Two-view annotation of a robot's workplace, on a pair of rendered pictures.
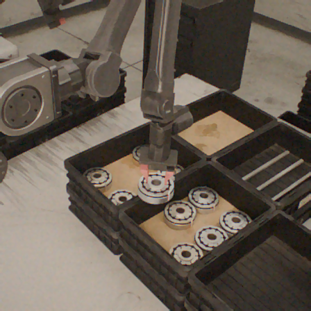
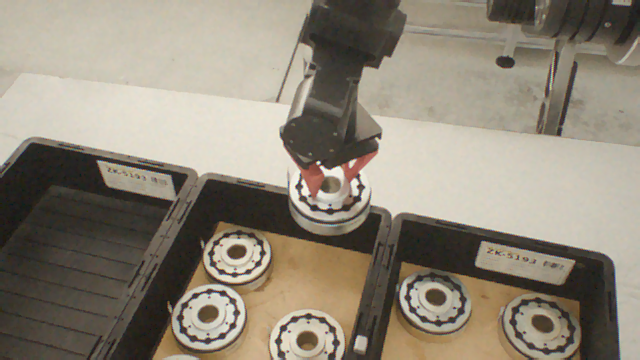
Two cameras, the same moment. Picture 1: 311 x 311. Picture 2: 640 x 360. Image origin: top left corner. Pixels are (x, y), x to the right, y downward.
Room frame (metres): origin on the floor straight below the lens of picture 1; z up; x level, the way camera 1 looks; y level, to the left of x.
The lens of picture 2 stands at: (1.47, -0.28, 1.62)
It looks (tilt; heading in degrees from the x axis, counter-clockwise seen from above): 48 degrees down; 149
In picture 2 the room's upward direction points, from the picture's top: straight up
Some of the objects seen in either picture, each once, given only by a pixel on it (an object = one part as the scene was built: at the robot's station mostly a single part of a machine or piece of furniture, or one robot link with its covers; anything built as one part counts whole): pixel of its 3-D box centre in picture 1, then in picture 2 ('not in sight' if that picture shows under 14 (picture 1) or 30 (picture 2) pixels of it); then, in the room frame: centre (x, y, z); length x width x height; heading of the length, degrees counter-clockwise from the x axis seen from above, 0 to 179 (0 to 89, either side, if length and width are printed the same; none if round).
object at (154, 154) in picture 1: (159, 150); (330, 116); (1.04, -0.01, 1.17); 0.10 x 0.07 x 0.07; 88
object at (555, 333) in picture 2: (97, 175); (542, 324); (1.26, 0.20, 0.86); 0.05 x 0.05 x 0.01
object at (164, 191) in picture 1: (155, 184); (329, 188); (1.03, 0.00, 1.04); 0.10 x 0.10 x 0.01
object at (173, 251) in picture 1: (185, 255); (237, 254); (0.94, -0.11, 0.86); 0.10 x 0.10 x 0.01
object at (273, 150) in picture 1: (275, 172); not in sight; (1.34, -0.43, 0.87); 0.40 x 0.30 x 0.11; 134
